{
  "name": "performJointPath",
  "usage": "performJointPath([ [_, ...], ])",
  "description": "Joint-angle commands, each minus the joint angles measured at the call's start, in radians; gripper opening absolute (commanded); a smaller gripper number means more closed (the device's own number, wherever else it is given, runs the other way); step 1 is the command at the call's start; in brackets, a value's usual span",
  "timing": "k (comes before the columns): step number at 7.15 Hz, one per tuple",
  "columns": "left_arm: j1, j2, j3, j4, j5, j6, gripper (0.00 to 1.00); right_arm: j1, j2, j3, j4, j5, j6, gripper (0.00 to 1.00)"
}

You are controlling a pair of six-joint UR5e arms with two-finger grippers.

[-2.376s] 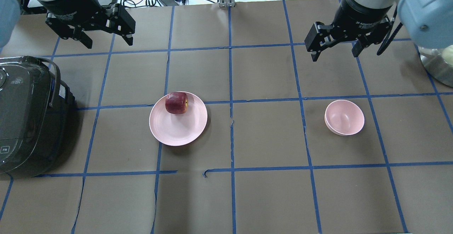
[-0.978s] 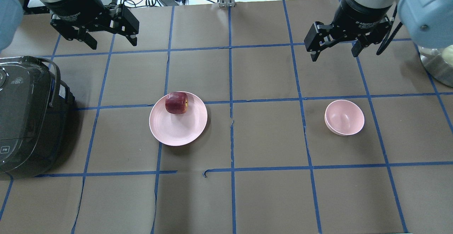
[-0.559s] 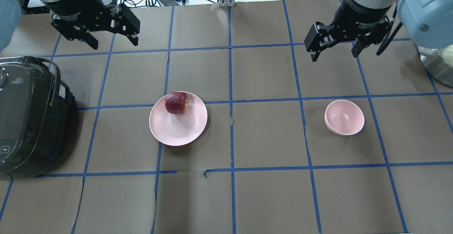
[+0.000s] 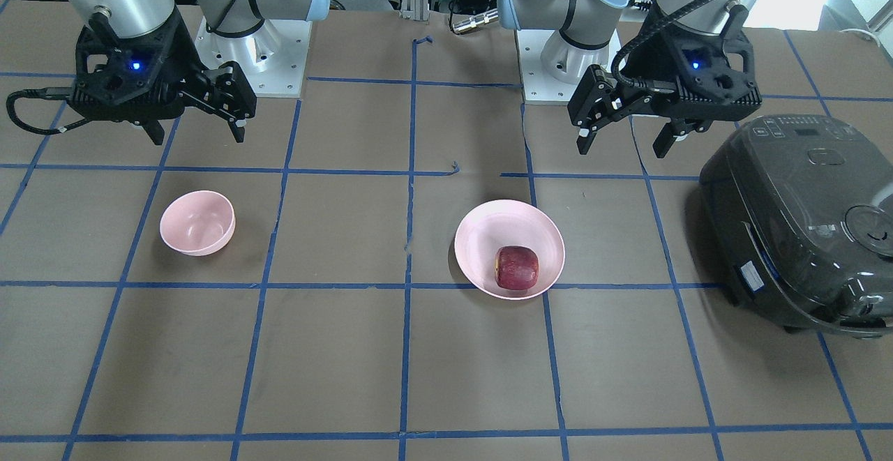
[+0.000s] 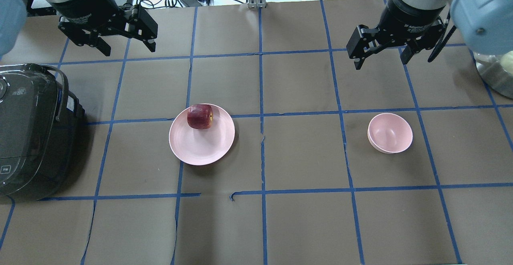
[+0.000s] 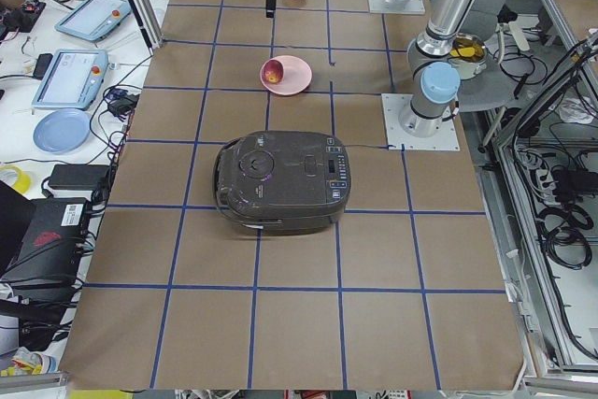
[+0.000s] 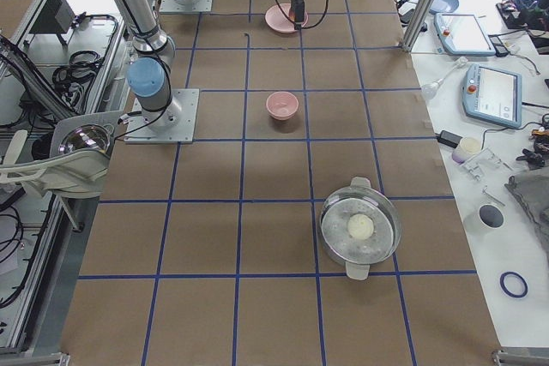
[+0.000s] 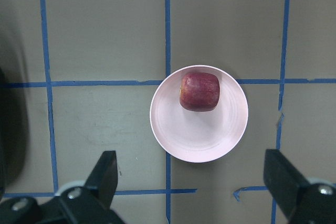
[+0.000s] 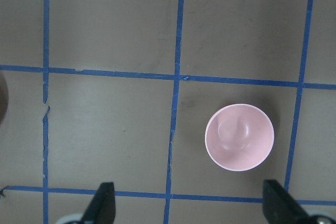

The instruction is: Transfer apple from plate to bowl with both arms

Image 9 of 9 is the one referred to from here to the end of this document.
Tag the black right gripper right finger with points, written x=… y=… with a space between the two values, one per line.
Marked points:
x=279 y=206

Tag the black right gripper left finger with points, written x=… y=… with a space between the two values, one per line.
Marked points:
x=102 y=207

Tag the pink bowl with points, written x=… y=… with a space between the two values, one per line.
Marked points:
x=239 y=137

